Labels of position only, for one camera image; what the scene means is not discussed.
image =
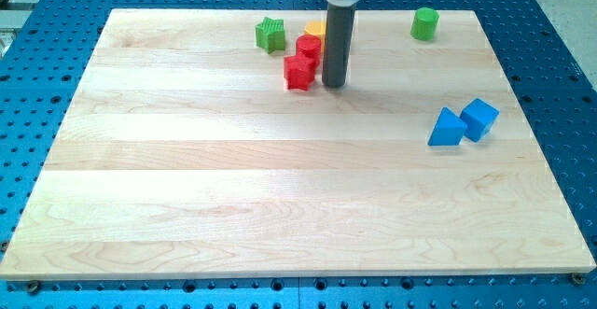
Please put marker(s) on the red cylinder block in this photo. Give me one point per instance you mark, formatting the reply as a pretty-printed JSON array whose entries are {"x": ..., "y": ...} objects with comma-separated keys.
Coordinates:
[{"x": 310, "y": 47}]

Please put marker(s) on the blue triangle block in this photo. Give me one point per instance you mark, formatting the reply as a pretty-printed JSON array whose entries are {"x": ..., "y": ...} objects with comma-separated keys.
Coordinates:
[{"x": 448, "y": 130}]

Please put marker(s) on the yellow hexagon block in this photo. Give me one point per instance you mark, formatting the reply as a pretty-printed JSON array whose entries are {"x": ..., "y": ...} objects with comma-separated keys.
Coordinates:
[{"x": 318, "y": 29}]

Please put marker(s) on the light wooden board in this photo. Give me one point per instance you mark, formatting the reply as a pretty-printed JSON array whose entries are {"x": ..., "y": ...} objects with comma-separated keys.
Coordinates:
[{"x": 184, "y": 155}]

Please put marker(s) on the green star block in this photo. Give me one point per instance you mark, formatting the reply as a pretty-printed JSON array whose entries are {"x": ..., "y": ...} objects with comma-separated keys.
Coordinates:
[{"x": 270, "y": 34}]

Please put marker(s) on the red star block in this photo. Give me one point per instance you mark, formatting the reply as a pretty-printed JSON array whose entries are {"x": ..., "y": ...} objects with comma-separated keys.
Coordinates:
[{"x": 299, "y": 72}]

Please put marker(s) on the blue cube block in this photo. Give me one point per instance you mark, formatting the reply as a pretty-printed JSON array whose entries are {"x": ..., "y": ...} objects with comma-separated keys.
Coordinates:
[{"x": 479, "y": 118}]

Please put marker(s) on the green cylinder block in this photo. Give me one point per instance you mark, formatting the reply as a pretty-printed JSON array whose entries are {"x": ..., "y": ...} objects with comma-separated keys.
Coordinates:
[{"x": 424, "y": 24}]

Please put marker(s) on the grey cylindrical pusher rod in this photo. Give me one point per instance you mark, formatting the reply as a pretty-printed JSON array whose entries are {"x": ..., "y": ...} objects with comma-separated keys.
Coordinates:
[{"x": 339, "y": 30}]

